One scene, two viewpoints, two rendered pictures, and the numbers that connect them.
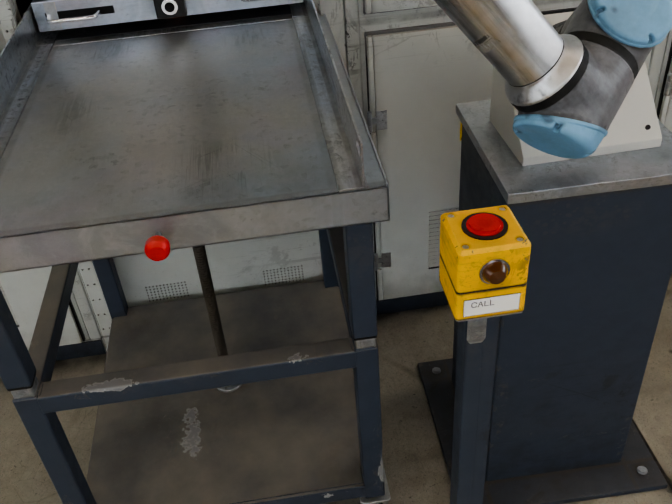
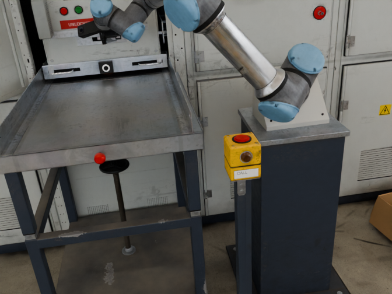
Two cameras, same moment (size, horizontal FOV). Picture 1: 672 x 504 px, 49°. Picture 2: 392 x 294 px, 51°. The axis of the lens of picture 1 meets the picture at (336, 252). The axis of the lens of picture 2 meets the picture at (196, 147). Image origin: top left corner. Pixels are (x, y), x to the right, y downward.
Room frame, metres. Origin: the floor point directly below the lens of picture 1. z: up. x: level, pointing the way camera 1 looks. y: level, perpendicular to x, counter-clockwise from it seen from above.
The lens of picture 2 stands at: (-0.30, -0.01, 1.35)
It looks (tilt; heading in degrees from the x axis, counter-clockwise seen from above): 26 degrees down; 358
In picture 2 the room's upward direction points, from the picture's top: 4 degrees counter-clockwise
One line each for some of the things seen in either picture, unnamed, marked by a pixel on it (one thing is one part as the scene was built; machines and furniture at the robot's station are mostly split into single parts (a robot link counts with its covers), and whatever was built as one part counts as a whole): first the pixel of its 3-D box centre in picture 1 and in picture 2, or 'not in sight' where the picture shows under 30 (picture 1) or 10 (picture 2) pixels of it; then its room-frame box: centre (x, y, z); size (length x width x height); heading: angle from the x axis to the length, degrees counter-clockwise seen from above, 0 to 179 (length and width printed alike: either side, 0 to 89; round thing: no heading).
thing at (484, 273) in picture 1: (496, 274); (246, 157); (0.60, -0.17, 0.87); 0.03 x 0.01 x 0.03; 95
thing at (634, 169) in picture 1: (570, 138); (289, 121); (1.10, -0.42, 0.74); 0.32 x 0.32 x 0.02; 4
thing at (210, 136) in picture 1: (169, 118); (105, 112); (1.14, 0.26, 0.82); 0.68 x 0.62 x 0.06; 5
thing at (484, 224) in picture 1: (484, 228); (241, 140); (0.64, -0.16, 0.90); 0.04 x 0.04 x 0.02
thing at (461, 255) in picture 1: (482, 262); (242, 156); (0.64, -0.16, 0.85); 0.08 x 0.08 x 0.10; 5
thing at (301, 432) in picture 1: (206, 282); (119, 195); (1.14, 0.26, 0.46); 0.64 x 0.58 x 0.66; 5
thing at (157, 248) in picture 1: (157, 244); (100, 157); (0.78, 0.23, 0.82); 0.04 x 0.03 x 0.03; 5
